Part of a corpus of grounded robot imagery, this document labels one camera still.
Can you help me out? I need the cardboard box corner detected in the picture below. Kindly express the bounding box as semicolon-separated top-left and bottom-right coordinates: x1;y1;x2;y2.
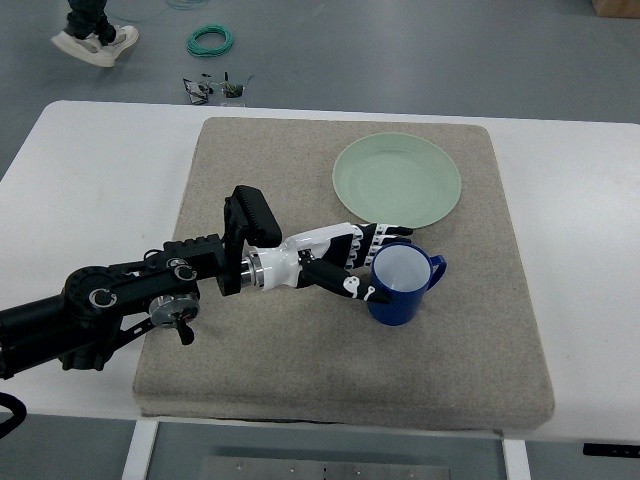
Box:
591;0;640;19

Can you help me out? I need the black cable loop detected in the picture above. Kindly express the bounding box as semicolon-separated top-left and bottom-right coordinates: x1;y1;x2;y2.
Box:
0;391;28;439

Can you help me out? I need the green plate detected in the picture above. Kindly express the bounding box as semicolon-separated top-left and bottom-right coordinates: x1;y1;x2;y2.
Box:
332;132;462;228

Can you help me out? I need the white sneaker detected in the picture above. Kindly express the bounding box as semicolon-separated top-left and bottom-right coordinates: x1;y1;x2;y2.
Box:
51;25;139;68

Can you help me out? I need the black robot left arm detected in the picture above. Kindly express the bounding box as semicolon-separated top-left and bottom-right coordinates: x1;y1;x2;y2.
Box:
1;185;282;379

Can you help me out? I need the grey fabric mat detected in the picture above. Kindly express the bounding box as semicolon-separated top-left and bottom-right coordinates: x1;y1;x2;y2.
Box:
133;117;555;430

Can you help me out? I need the green cable coil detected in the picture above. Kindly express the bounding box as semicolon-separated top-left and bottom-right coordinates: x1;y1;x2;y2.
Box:
187;25;235;57

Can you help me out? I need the white table leg frame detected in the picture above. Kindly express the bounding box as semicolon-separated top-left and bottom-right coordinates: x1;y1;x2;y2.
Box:
121;420;532;480

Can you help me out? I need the black table control panel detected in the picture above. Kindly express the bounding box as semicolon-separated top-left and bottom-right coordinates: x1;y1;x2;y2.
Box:
583;443;640;459

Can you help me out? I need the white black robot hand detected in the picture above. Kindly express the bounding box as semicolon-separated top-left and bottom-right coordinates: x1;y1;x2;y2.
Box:
240;222;413;304

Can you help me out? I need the blue cup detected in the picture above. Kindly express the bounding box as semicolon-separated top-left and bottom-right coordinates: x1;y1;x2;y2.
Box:
368;243;447;326

